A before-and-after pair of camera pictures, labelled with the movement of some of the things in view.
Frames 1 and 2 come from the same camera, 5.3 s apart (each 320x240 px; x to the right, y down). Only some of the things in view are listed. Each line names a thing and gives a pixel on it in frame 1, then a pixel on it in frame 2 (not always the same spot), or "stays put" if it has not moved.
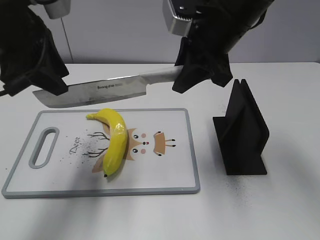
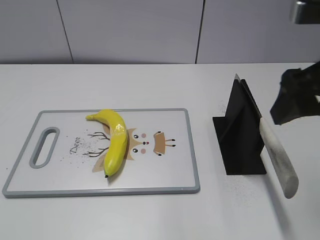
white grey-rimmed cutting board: [63, 152] stays put
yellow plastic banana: [116, 146] stays put
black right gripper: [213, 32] -> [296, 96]
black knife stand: [242, 133] stays put
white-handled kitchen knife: [102, 90] -> [275, 154]
